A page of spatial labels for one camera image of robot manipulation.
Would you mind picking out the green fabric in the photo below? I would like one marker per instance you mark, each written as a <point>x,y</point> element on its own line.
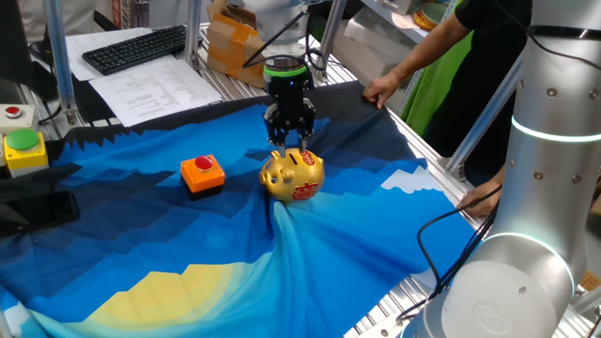
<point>436,94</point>

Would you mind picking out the black keyboard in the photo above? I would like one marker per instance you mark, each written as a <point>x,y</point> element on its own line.
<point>136,47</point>

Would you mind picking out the aluminium frame post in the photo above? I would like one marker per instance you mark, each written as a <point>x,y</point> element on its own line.
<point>483,117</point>
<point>193,33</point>
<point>58,56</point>
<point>328,37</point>

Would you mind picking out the printed paper stack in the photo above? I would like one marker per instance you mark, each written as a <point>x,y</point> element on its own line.
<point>155,91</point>

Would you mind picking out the blue landscape print cloth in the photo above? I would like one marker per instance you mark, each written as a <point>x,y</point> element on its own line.
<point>188,244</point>

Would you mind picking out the person's left forearm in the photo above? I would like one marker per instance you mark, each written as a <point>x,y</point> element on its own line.
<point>500,176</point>

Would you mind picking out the black monitor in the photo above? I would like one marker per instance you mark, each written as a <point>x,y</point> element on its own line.
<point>14,42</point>

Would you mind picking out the white storage box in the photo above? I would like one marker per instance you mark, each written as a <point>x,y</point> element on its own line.
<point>366,58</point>

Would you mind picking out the person's right forearm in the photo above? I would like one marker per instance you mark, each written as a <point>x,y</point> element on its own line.
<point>427,49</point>

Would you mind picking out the golden piggy bank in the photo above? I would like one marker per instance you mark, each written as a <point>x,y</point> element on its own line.
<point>293,178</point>

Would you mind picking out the black smartphone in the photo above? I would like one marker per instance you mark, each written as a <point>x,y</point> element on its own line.
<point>37,211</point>

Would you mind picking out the grey box with red button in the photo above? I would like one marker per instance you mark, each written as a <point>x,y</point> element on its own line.
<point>19,119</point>

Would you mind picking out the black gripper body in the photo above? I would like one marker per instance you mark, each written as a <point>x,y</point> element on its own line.
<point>291,101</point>

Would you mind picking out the stacked ceramic bowls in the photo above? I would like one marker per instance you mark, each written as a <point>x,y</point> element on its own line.
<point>429,16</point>

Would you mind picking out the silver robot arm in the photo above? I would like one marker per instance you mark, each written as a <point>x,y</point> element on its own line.
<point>549,188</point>

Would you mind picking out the cardboard box with orange tape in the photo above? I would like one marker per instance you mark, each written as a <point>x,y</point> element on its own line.
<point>230,44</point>

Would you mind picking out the person's left hand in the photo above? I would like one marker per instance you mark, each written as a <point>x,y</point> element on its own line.
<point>481,199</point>

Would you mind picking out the yellow box with green button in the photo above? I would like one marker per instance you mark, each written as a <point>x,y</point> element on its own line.
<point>26,152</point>

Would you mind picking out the orange box with red button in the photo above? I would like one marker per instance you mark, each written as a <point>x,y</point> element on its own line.
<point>202,176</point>

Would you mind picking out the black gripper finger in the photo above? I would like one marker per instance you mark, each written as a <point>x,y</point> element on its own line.
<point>307,119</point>
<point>276,129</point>

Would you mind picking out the person's right hand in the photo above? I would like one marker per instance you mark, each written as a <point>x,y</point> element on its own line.
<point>382,87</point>

